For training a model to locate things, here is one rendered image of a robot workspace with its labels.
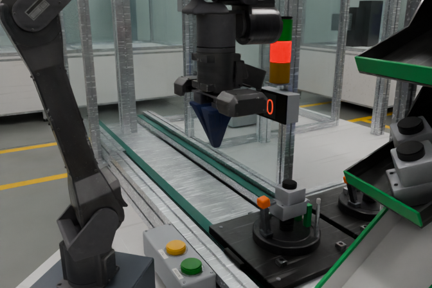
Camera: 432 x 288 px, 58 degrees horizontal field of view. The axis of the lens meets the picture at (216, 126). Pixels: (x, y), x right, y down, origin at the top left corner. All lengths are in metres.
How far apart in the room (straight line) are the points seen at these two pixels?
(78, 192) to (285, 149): 0.62
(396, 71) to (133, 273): 0.45
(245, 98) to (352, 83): 5.56
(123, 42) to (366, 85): 4.62
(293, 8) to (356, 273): 0.59
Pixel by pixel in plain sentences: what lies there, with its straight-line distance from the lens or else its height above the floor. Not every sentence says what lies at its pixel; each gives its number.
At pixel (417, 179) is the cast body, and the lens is 0.51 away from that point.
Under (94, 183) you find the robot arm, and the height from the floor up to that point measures 1.21.
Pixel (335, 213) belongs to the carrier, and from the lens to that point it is 0.98.
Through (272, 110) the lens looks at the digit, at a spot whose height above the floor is 1.20.
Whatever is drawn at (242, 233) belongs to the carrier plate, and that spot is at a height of 0.97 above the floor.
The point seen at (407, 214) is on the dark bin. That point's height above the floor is 1.20.
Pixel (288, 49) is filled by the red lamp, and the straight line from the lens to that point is 0.94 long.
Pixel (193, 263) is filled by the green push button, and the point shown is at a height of 0.97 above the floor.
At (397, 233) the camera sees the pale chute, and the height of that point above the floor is 1.10.
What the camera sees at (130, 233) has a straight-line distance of 1.10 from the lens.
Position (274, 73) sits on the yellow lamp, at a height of 1.28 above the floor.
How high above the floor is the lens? 1.42
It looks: 16 degrees down
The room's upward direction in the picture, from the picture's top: straight up
